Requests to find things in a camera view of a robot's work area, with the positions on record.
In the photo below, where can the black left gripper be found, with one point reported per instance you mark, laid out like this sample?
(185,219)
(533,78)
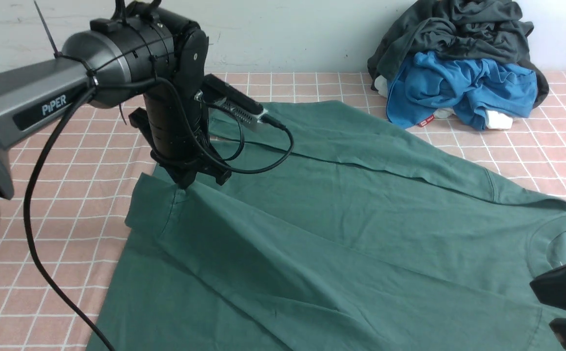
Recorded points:
(182,171)

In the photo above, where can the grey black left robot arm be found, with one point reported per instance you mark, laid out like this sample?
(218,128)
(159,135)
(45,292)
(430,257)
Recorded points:
(141,50)

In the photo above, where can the dark grey garment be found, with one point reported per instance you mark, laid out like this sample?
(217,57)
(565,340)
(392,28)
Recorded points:
(458,29)

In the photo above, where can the green long sleeve shirt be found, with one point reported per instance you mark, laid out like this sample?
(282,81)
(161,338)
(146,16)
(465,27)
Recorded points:
(366,238)

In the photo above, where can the blue garment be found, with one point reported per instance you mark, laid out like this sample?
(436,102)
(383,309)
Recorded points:
(470,87)

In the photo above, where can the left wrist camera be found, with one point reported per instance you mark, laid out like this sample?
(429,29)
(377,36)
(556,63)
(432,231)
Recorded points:
(216,92)

